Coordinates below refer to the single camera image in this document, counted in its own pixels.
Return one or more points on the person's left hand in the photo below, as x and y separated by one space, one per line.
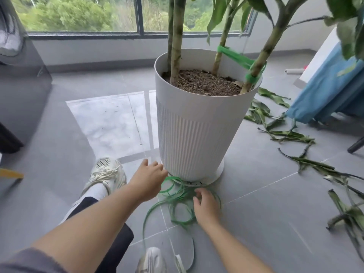
148 181

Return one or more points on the person's right hand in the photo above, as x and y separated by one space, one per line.
209 208

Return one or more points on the person's left thumb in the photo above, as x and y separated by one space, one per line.
145 163

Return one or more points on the person's right thumb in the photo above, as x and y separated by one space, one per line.
196 202

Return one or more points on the person's left forearm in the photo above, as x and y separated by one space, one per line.
93 224

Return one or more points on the person's right forearm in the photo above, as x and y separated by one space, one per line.
230 250

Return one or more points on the white round pot saucer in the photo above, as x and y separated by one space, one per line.
215 176

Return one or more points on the white sneaker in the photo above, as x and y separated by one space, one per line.
106 173
152 261

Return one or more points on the white sock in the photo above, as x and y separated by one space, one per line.
96 191

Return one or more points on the white ribbed plant pot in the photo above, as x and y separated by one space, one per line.
196 130

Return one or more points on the black trousers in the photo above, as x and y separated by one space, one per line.
119 247

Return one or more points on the brown potting soil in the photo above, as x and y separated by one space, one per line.
199 82

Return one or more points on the scattered fallen green leaves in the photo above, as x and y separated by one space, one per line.
284 136

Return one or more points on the green potted plant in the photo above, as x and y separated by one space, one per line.
177 39

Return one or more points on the yellow flat object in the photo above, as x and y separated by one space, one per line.
11 173

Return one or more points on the dark grey washing machine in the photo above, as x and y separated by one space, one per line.
22 82

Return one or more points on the grey sleeve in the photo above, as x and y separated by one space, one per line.
25 263

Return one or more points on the white roll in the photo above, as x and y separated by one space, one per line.
294 71

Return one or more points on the black furniture leg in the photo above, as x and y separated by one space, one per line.
356 145

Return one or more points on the blue cloth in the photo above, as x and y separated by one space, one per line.
327 90

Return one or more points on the white board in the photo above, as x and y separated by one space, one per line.
321 56

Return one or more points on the dark window frame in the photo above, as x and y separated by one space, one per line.
139 17

